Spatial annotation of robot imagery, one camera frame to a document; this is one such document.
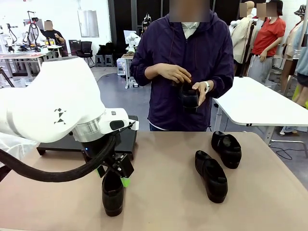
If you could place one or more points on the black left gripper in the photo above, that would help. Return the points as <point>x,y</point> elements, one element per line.
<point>124,166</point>

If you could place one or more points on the black matte thick-soled shoe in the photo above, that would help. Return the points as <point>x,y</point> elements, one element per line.
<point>228,154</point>
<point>188,98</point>

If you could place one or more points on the person's right forearm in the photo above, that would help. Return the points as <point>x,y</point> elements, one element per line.
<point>151,71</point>

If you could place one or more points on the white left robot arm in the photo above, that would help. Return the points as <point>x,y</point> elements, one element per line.
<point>60,96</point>

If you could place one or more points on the person's left forearm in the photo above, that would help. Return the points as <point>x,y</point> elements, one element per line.
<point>211,84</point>

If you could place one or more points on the black shoe stand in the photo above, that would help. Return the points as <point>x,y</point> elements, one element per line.
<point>130,144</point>
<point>62,146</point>

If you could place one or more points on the person's right hand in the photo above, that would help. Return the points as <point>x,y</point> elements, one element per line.
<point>173,71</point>

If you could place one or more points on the person's left hand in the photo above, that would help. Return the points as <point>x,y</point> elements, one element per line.
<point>201,90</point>

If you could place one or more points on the white translucent plastic cover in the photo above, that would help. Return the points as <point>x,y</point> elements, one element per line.
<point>12,144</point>

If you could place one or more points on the white computer case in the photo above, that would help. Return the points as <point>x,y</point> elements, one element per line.
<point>121,67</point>

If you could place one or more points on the grey stool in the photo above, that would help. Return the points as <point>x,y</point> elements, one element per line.
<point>99,60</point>
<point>108,60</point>

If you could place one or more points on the small wooden-top cart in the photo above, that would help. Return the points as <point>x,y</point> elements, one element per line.
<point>125,56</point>

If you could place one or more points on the black bag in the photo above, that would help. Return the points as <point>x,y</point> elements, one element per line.
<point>107,49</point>

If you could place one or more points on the silver wristwatch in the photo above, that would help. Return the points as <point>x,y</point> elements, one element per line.
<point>207,86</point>

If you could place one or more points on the black office chair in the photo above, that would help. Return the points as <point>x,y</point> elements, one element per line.
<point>85,49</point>

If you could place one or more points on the clear storage bin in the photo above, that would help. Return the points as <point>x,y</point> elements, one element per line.
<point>22,81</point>

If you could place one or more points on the person in purple jacket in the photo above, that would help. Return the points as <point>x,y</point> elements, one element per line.
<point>168,48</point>

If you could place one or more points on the small white background robot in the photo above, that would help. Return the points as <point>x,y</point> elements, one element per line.
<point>132,37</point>

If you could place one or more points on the black slanted tripod leg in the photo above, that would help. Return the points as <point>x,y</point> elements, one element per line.
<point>6,78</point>

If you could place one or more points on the white workshop desk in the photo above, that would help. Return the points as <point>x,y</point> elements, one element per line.
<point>24,55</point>

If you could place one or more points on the white side table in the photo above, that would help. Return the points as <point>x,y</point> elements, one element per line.
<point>252,103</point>

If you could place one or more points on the mannequin in beige coat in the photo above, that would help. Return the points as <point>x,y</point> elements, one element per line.
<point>240,41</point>

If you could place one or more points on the person in red shirt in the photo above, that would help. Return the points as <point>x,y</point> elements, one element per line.
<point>267,36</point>

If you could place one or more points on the mannequin in light blue top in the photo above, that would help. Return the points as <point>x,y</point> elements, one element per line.
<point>303,57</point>

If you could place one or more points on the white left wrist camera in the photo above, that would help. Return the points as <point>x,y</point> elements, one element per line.
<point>134,125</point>

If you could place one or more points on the grey wall board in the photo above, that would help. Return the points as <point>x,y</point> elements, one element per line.
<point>88,24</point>

